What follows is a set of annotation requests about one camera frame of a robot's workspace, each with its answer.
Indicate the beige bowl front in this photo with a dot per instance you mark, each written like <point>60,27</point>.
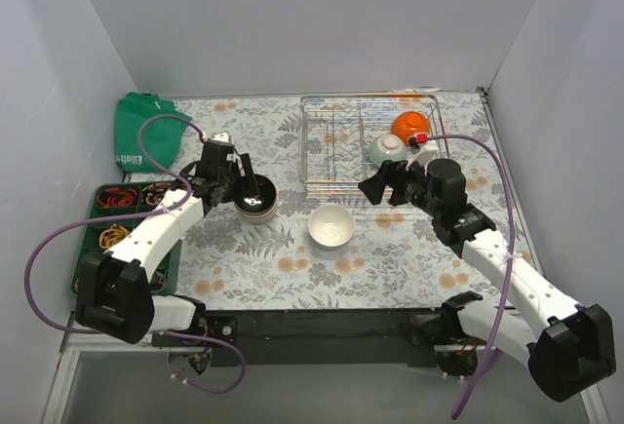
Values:
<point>259,201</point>

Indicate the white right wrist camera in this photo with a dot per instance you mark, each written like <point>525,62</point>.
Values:
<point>423,150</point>

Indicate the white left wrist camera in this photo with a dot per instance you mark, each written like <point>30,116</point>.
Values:
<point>223,137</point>

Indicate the metal wire dish rack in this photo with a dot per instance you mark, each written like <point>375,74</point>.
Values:
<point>337,131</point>

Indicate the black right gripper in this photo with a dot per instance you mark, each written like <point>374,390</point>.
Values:
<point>393,182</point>

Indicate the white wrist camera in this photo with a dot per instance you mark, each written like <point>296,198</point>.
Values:
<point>223,137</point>
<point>423,150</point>

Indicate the green cloth bag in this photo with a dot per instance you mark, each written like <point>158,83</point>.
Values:
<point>161,139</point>

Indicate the pale green patterned bowl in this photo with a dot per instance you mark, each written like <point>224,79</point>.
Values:
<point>387,147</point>

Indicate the metal corner bracket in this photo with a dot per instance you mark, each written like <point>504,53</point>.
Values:
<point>483,94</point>

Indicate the brown pink patterned scrunchie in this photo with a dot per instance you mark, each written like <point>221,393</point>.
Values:
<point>153,193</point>

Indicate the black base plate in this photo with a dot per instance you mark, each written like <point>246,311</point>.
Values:
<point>411,337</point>

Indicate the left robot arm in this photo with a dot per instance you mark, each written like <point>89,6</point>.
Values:
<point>114,295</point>

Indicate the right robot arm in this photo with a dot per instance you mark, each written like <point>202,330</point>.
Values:
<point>566,346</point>

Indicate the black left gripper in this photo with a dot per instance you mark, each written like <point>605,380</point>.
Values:
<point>236,176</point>

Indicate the white ribbed bowl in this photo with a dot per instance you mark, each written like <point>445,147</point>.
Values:
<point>331,227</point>

